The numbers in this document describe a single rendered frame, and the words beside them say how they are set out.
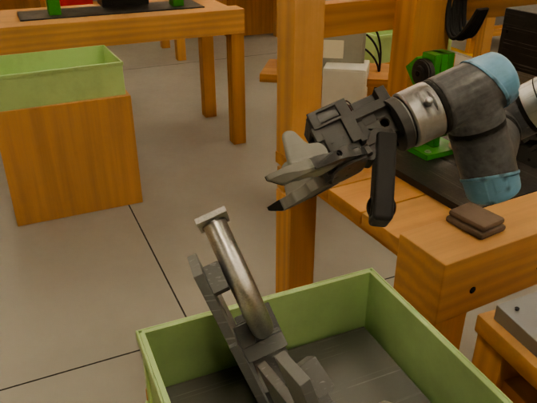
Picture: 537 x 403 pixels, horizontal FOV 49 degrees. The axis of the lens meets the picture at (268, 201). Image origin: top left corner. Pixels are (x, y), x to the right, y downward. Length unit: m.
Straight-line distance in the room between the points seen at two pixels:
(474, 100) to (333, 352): 0.49
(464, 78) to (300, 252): 1.10
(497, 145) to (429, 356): 0.34
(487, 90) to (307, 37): 0.82
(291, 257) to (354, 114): 1.07
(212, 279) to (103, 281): 2.05
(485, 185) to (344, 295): 0.34
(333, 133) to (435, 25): 1.10
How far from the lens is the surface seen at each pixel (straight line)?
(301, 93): 1.57
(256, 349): 0.79
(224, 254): 0.70
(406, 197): 1.46
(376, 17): 1.76
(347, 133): 0.73
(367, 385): 0.98
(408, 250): 1.26
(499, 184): 0.83
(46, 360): 2.40
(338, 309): 1.04
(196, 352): 0.96
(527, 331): 1.11
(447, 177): 1.55
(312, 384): 0.57
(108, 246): 2.98
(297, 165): 0.66
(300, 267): 1.81
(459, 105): 0.77
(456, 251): 1.24
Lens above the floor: 1.54
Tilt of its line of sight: 28 degrees down
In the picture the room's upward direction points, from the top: straight up
